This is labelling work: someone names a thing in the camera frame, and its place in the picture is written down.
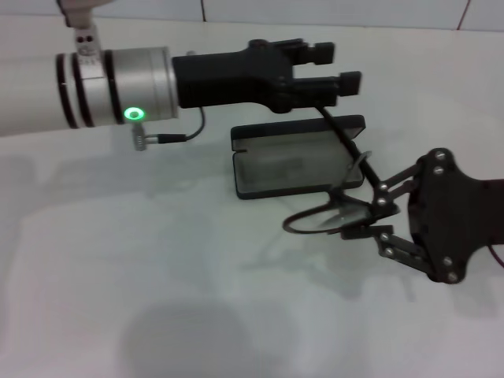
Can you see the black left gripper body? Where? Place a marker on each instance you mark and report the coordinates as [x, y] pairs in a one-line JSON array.
[[228, 78]]

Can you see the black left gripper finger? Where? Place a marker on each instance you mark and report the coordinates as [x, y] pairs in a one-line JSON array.
[[323, 53], [315, 90]]

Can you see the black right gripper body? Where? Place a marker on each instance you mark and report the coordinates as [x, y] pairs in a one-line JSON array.
[[453, 220]]

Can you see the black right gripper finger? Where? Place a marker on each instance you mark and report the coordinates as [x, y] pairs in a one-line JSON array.
[[393, 246], [384, 204]]

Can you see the black glasses case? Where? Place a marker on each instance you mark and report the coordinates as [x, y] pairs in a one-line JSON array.
[[283, 134]]

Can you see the black glasses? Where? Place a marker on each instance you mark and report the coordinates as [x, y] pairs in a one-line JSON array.
[[346, 141]]

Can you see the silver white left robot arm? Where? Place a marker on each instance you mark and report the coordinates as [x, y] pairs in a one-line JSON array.
[[59, 94]]

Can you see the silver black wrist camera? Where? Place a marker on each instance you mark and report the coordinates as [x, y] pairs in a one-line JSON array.
[[84, 39]]

